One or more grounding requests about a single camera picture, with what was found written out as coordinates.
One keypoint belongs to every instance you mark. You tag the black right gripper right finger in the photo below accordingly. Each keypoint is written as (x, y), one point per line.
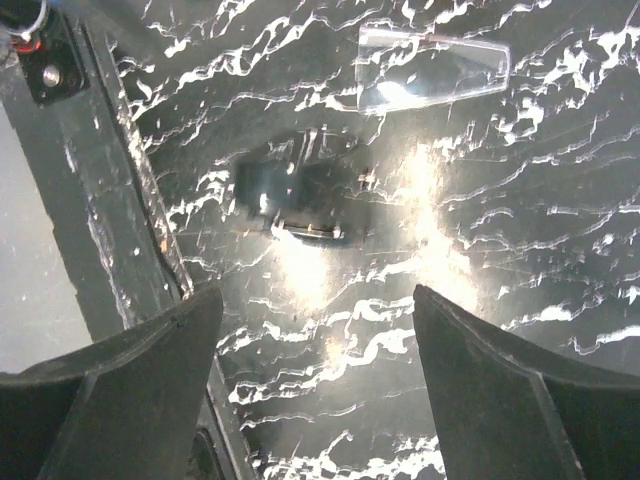
(505, 408)

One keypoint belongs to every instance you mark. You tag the clear plastic metronome cover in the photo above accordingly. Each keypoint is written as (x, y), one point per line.
(399, 70)

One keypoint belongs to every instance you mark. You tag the black metronome body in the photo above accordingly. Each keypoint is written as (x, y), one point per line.
(313, 184)

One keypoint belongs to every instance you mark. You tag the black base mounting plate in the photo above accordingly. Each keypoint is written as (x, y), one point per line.
(87, 251)

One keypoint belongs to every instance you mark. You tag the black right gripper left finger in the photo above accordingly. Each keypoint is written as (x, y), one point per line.
(122, 408)

